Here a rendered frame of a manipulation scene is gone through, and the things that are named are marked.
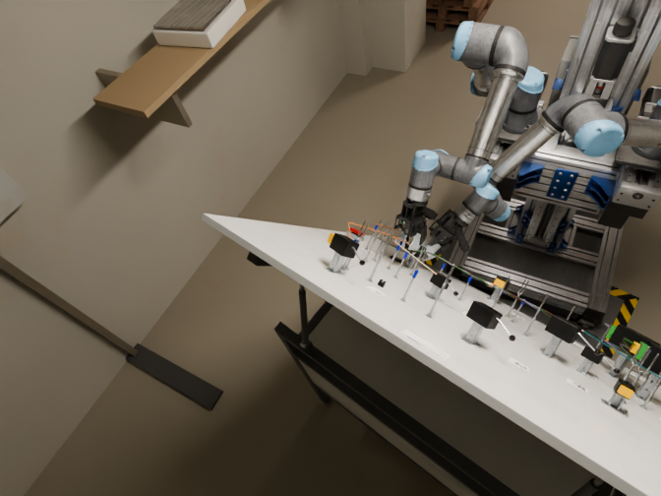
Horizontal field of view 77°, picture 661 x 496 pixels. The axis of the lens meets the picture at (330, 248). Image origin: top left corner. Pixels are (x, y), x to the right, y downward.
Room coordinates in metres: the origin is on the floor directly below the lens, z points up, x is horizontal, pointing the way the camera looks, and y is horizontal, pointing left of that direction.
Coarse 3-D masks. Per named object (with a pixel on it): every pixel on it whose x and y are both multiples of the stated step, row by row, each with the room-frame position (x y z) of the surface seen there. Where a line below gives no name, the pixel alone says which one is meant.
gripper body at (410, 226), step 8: (408, 200) 0.86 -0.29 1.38; (408, 208) 0.84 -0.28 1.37; (416, 208) 0.84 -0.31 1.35; (400, 216) 0.84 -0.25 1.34; (408, 216) 0.84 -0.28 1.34; (416, 216) 0.84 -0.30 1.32; (400, 224) 0.84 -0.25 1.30; (408, 224) 0.81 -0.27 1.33; (416, 224) 0.80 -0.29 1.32; (408, 232) 0.79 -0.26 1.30; (416, 232) 0.80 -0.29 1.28
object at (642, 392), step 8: (648, 344) 0.27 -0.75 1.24; (656, 344) 0.26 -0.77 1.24; (656, 352) 0.24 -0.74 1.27; (648, 360) 0.23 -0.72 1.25; (656, 360) 0.22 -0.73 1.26; (656, 368) 0.21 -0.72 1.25; (648, 376) 0.20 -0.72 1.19; (656, 376) 0.19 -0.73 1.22; (648, 384) 0.18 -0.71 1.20; (640, 392) 0.17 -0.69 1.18; (648, 392) 0.17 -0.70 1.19
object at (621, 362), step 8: (616, 328) 0.35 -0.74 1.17; (624, 328) 0.34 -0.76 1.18; (616, 336) 0.34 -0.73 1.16; (624, 336) 0.32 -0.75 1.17; (632, 336) 0.31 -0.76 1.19; (640, 336) 0.30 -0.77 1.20; (616, 344) 0.31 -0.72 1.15; (616, 360) 0.28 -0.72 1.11; (624, 360) 0.27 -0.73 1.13; (624, 368) 0.26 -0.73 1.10; (616, 376) 0.24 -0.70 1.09
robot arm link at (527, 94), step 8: (528, 72) 1.30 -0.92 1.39; (536, 72) 1.29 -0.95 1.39; (528, 80) 1.26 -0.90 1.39; (536, 80) 1.25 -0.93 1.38; (520, 88) 1.26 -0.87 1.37; (528, 88) 1.24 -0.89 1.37; (536, 88) 1.23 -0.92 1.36; (520, 96) 1.25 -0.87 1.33; (528, 96) 1.24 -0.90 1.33; (536, 96) 1.23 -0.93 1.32; (512, 104) 1.27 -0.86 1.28; (520, 104) 1.25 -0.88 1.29; (528, 104) 1.23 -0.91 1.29; (536, 104) 1.24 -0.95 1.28
